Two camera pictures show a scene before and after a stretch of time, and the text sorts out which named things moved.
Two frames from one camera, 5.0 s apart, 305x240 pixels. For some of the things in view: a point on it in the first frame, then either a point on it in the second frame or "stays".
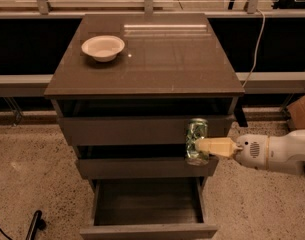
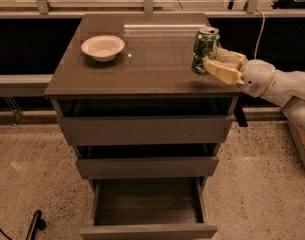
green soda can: (197, 128) to (205, 47)
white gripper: (252, 151) to (257, 76)
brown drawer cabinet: (123, 90) stays
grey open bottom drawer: (148, 208) stays
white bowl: (103, 48) stays
